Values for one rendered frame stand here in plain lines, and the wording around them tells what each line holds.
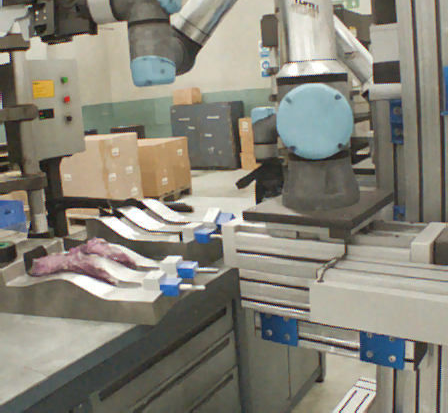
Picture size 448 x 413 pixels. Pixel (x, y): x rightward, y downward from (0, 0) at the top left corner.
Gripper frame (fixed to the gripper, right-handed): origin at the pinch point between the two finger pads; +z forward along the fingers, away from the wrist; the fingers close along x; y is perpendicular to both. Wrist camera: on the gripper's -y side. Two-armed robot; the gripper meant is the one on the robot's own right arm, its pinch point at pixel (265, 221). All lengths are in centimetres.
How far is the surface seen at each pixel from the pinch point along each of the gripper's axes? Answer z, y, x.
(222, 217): -6.6, -1.5, -21.8
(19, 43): -66, -74, -29
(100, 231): -5, -33, -39
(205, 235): -4.9, 0.7, -33.8
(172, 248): -2.1, -6.8, -38.6
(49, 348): 5, -3, -85
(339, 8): -116, -91, 352
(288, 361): 58, -1, 14
